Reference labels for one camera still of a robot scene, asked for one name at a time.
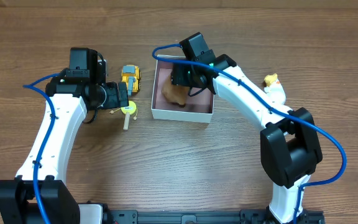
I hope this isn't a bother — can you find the brown plush toy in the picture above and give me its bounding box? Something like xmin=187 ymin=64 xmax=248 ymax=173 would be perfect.
xmin=161 ymin=77 xmax=190 ymax=107

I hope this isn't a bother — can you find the yellow grey toy truck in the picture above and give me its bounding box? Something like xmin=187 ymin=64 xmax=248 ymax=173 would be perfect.
xmin=121 ymin=65 xmax=141 ymax=96

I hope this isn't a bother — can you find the white orange plush duck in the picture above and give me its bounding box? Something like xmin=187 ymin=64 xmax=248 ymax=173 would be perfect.
xmin=264 ymin=73 xmax=286 ymax=105

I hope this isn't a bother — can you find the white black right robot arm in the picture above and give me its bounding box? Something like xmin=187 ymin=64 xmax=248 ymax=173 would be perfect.
xmin=171 ymin=55 xmax=323 ymax=223

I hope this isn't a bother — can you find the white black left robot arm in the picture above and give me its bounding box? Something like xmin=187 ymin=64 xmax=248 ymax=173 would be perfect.
xmin=0 ymin=68 xmax=129 ymax=223

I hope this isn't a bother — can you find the yellow wooden rattle drum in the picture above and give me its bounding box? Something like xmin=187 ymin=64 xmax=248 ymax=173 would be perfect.
xmin=109 ymin=101 xmax=138 ymax=131

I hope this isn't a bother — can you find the white box pink interior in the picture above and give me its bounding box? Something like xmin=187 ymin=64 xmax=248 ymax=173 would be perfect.
xmin=151 ymin=60 xmax=214 ymax=123

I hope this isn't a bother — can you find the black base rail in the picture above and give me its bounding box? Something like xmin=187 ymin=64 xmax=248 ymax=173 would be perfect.
xmin=79 ymin=208 xmax=326 ymax=224

